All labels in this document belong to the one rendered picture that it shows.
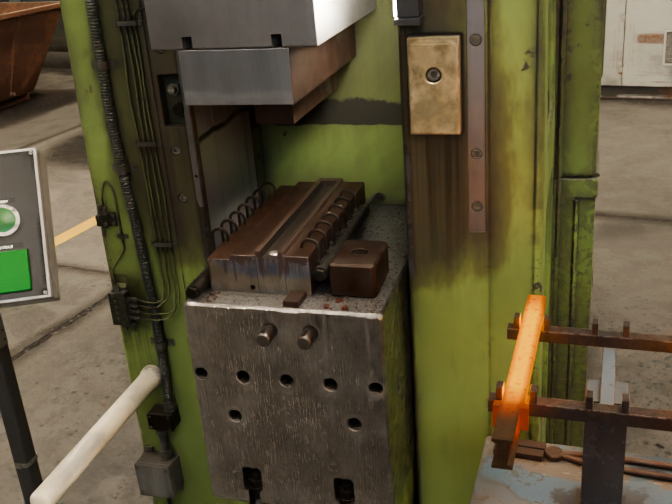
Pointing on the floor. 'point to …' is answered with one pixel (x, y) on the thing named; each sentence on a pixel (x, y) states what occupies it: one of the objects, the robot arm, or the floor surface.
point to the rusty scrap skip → (24, 46)
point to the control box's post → (16, 421)
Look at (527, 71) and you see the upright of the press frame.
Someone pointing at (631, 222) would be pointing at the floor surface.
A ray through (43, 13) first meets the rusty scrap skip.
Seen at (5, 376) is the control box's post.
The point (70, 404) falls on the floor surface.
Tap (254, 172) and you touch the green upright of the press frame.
